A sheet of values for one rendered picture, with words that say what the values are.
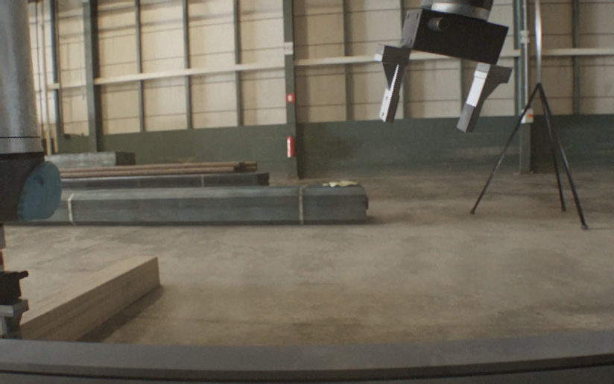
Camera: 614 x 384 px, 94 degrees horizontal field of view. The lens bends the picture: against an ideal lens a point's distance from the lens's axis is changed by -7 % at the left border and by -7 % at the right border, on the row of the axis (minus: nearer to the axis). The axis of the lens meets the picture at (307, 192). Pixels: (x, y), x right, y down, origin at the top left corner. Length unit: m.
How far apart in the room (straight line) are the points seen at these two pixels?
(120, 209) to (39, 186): 1.93
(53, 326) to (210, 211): 1.43
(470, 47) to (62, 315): 0.93
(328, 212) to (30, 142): 1.63
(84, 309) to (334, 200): 1.44
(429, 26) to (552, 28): 10.36
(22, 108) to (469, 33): 0.63
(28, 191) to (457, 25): 0.63
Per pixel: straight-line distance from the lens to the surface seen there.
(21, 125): 0.59
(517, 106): 9.83
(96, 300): 0.96
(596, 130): 10.78
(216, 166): 4.30
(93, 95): 11.18
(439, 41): 0.47
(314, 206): 1.97
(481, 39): 0.50
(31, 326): 0.85
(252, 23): 9.75
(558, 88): 10.50
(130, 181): 3.92
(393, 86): 0.47
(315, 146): 8.49
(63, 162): 8.20
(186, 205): 2.21
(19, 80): 0.60
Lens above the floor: 0.39
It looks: 5 degrees down
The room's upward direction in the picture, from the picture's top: 2 degrees counter-clockwise
